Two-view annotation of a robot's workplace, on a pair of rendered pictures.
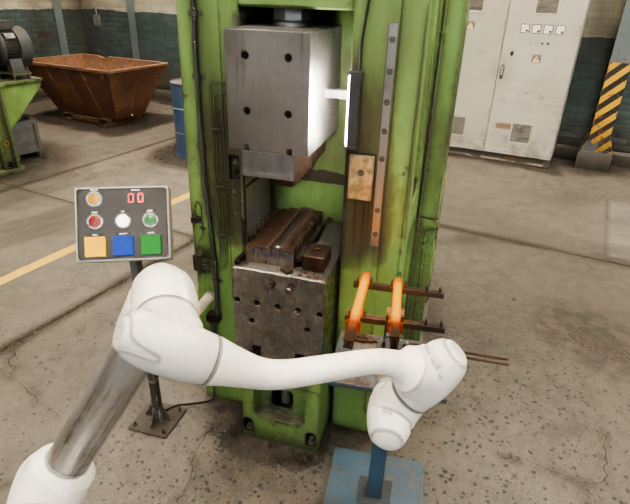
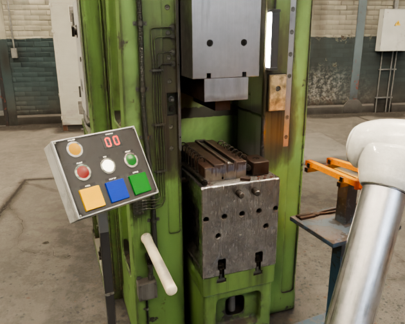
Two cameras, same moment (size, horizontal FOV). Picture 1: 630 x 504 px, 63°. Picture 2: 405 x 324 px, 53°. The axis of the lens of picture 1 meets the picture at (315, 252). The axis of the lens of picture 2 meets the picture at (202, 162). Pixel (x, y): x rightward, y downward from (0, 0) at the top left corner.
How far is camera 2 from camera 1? 1.37 m
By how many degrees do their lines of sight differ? 34
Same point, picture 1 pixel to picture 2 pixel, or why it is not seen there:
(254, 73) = (217, 9)
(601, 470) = not seen: outside the picture
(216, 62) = (157, 9)
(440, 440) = (325, 292)
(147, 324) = not seen: outside the picture
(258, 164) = (218, 89)
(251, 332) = (217, 247)
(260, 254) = (218, 172)
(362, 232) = (277, 137)
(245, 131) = (207, 61)
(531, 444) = not seen: hidden behind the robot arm
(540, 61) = not seen: hidden behind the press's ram
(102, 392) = (388, 243)
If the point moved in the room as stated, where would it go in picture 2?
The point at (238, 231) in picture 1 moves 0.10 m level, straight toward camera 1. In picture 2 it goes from (175, 164) to (189, 169)
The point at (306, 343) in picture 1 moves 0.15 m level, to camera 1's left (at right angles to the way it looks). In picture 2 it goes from (264, 238) to (240, 248)
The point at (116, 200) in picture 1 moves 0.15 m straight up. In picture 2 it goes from (96, 146) to (92, 105)
